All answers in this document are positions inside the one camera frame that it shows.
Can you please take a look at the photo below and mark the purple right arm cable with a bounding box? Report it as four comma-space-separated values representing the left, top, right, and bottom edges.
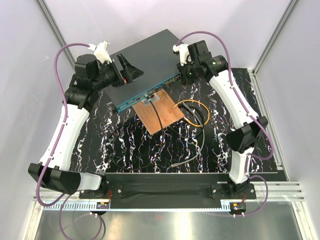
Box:
174, 31, 276, 216

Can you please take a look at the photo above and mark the dark grey network switch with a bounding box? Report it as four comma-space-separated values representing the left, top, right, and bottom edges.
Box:
103, 29, 180, 114

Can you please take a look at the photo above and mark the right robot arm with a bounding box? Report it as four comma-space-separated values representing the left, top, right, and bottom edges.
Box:
172, 40, 268, 199

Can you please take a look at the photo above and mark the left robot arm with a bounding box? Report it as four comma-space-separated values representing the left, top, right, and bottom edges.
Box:
28, 54, 144, 198

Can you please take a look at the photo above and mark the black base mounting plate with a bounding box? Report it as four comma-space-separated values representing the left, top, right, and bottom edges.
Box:
79, 173, 257, 211

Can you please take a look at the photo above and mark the black ethernet cable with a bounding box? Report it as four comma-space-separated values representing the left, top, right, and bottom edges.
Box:
104, 98, 205, 172

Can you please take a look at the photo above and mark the aluminium frame rail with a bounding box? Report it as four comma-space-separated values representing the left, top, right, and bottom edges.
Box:
34, 0, 76, 63

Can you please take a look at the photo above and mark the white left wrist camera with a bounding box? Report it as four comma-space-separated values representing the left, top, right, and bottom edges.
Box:
88, 41, 112, 64

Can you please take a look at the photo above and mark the yellow ethernet cable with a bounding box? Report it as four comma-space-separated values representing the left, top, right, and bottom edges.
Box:
172, 99, 210, 128

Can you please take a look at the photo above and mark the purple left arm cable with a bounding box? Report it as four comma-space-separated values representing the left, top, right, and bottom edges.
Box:
36, 42, 92, 207

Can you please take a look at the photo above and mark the wooden board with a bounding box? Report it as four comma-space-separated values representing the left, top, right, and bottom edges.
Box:
132, 89, 185, 135

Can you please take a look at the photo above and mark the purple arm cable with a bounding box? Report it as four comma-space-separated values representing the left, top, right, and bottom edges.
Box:
174, 31, 276, 216
36, 42, 92, 207

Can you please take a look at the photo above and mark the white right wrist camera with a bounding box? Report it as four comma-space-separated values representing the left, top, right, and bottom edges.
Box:
172, 43, 191, 66

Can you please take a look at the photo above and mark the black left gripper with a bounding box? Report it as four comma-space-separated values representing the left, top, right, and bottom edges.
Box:
91, 53, 144, 91

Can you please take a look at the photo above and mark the grey ethernet cable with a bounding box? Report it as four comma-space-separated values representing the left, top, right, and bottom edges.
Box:
170, 103, 206, 168

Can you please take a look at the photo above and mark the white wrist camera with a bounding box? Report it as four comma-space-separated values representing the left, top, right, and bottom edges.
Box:
172, 43, 191, 66
88, 41, 112, 64

